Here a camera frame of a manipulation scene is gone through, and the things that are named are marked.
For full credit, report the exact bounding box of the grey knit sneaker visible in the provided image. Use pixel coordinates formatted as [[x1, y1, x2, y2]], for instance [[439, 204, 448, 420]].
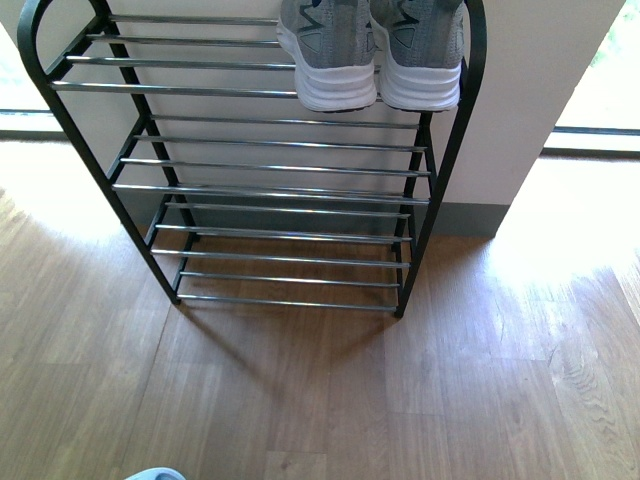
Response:
[[276, 1, 377, 112], [369, 0, 464, 112]]

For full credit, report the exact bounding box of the black metal shoe rack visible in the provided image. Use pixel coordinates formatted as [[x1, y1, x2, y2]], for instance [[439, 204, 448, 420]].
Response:
[[17, 1, 487, 316]]

